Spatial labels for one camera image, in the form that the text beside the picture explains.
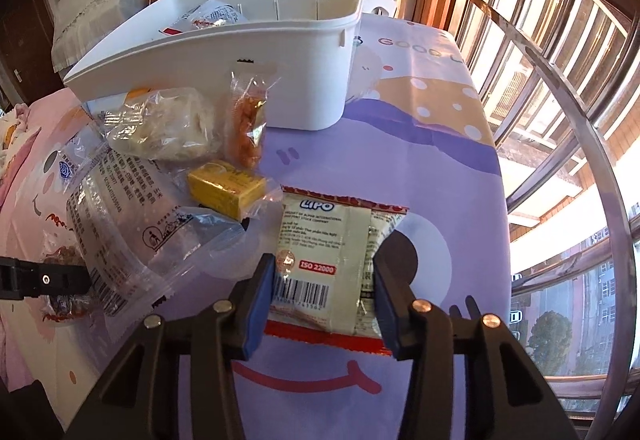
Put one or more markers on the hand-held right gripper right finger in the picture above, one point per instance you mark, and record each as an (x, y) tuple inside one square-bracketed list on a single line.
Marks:
[(386, 312)]

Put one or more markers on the patterned quilt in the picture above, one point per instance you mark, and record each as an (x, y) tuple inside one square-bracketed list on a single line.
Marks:
[(7, 130)]

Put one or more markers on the dark wooden door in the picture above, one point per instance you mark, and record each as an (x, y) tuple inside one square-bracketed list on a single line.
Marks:
[(25, 35)]

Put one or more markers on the cream biscuit packet red trim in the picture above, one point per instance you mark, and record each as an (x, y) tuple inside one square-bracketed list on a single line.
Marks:
[(320, 240)]

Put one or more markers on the white plastic bin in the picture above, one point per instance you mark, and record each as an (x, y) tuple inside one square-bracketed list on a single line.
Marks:
[(200, 65)]

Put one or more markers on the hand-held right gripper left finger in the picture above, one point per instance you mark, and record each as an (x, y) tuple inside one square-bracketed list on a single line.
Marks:
[(257, 307)]

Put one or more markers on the large clear bread packet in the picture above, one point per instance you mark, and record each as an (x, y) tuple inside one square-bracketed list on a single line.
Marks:
[(130, 220)]

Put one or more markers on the orange and white snack packet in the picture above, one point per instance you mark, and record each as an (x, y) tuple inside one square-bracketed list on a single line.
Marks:
[(107, 107)]

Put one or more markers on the pink blanket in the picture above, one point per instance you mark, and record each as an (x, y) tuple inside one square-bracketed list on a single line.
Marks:
[(7, 220)]

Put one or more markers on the metal window grille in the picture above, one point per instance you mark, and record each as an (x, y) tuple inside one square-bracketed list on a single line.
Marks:
[(550, 70)]

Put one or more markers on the red snack packet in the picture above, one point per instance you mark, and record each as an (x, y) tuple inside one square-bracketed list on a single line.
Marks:
[(190, 25)]

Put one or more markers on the small yellow cake packet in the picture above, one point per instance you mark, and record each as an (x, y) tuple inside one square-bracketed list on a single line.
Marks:
[(225, 187)]

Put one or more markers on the clear packet with orange snack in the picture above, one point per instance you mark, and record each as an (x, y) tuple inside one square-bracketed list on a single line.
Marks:
[(247, 130)]

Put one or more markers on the printed cartoon table cover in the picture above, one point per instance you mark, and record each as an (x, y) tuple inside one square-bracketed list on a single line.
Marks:
[(400, 160)]

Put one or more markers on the clear packet with pale bun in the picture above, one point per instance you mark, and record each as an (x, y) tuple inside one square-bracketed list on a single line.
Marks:
[(165, 125)]

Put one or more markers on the person's dark trousers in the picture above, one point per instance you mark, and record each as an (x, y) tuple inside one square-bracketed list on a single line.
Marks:
[(25, 415)]

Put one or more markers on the white and blue snack packet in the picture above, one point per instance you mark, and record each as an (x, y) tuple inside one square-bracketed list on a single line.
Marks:
[(220, 12)]

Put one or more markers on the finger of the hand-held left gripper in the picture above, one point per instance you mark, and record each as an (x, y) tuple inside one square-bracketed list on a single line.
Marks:
[(45, 279)]

